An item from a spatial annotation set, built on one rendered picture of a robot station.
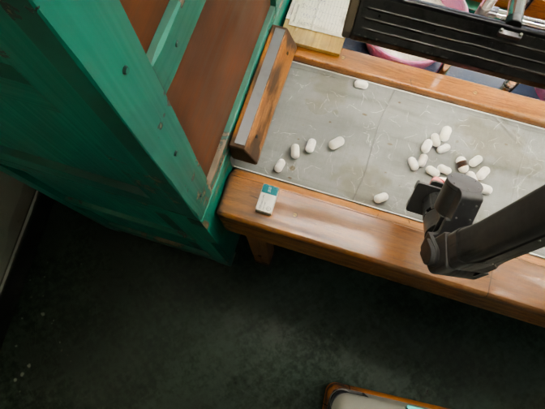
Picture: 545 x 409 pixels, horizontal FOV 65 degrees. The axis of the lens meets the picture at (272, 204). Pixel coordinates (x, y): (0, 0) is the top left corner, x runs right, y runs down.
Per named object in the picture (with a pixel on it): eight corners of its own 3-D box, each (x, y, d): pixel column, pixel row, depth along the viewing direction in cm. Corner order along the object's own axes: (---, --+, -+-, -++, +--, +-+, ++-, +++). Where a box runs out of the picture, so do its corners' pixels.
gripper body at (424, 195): (418, 177, 80) (418, 197, 74) (471, 193, 79) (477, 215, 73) (405, 204, 84) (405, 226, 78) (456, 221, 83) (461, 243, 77)
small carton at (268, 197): (271, 216, 91) (271, 213, 89) (255, 211, 91) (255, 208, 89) (279, 190, 92) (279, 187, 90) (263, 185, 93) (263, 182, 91)
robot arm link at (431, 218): (419, 248, 73) (452, 258, 72) (435, 217, 69) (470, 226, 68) (418, 226, 78) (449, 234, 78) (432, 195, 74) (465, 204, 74)
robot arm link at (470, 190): (425, 269, 67) (478, 277, 67) (455, 211, 60) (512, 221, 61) (407, 223, 76) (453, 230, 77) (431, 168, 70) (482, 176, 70)
